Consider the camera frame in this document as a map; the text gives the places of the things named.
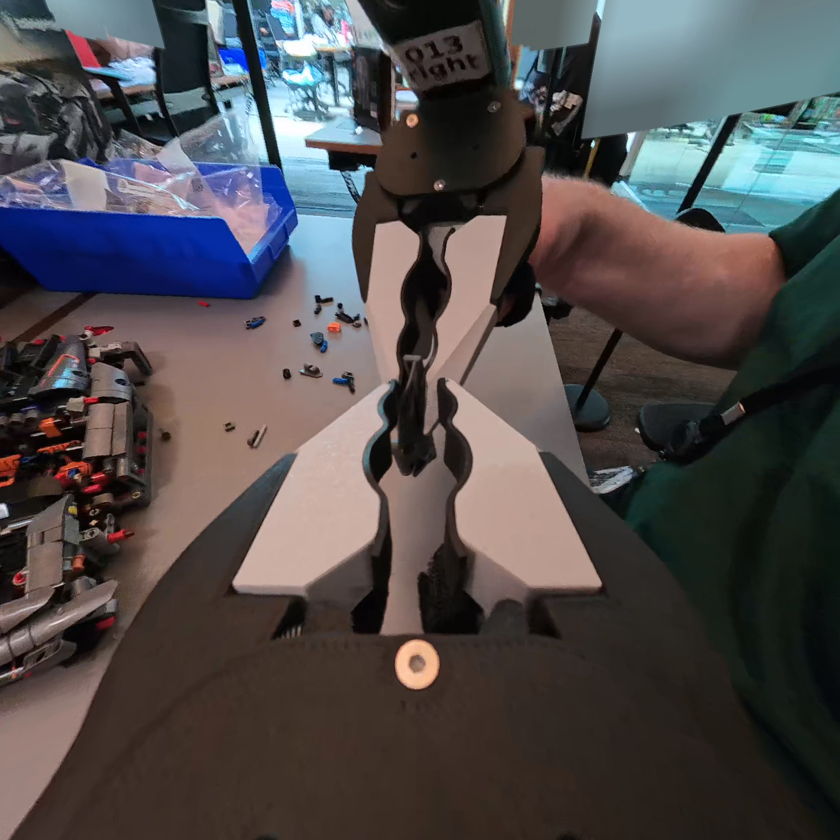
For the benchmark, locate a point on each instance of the small dark printed box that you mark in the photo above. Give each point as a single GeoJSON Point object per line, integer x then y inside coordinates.
{"type": "Point", "coordinates": [371, 92]}

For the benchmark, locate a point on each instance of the black framed sign stand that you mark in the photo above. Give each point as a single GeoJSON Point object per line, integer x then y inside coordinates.
{"type": "Point", "coordinates": [587, 410]}

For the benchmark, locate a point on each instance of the person's right forearm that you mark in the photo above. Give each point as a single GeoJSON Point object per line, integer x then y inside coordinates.
{"type": "Point", "coordinates": [669, 282]}

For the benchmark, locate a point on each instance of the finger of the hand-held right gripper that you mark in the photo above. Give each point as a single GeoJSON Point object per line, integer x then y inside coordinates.
{"type": "Point", "coordinates": [387, 275]}
{"type": "Point", "coordinates": [472, 282]}

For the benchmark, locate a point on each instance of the blue plastic bin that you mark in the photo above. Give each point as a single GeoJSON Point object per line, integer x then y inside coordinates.
{"type": "Point", "coordinates": [131, 256]}

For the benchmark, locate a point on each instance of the dark metal pole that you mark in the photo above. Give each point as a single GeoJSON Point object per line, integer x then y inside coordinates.
{"type": "Point", "coordinates": [259, 85]}

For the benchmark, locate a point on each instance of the grey black lego car model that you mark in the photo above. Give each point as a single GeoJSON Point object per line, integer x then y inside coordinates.
{"type": "Point", "coordinates": [79, 459]}

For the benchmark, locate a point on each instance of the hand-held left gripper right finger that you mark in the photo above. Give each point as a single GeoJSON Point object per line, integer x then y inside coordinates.
{"type": "Point", "coordinates": [525, 525]}

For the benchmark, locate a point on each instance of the red office chair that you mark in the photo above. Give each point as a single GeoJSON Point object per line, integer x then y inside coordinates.
{"type": "Point", "coordinates": [85, 56]}

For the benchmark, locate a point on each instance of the grey lego panel assembly red pins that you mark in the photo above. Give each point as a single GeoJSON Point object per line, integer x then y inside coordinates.
{"type": "Point", "coordinates": [413, 446]}

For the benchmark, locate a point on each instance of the person's green shirt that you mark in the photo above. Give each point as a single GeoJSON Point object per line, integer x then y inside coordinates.
{"type": "Point", "coordinates": [754, 558]}

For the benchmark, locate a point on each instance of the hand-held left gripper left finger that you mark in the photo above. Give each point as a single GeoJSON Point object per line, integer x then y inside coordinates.
{"type": "Point", "coordinates": [308, 525]}

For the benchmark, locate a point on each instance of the white bar grey lego piece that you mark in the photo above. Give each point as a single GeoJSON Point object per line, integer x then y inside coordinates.
{"type": "Point", "coordinates": [257, 437]}

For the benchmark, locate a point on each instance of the grey curved lego panel pin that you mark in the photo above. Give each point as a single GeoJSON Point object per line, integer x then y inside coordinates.
{"type": "Point", "coordinates": [312, 371]}

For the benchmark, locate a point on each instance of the brown wooden desk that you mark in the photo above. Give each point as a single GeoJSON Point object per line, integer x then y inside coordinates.
{"type": "Point", "coordinates": [334, 141]}

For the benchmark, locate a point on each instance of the person's right hand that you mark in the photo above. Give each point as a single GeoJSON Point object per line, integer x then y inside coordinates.
{"type": "Point", "coordinates": [564, 229]}

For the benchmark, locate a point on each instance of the dark printed lego set box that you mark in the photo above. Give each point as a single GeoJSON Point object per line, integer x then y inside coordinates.
{"type": "Point", "coordinates": [39, 111]}

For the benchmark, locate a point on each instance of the black grey lego connector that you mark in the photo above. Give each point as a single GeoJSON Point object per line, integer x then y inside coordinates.
{"type": "Point", "coordinates": [348, 316]}

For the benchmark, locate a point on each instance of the crumpled clear plastic bags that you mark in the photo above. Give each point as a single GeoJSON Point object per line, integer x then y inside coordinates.
{"type": "Point", "coordinates": [131, 184]}

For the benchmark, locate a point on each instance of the black office chair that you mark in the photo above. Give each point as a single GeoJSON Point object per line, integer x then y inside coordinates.
{"type": "Point", "coordinates": [187, 59]}

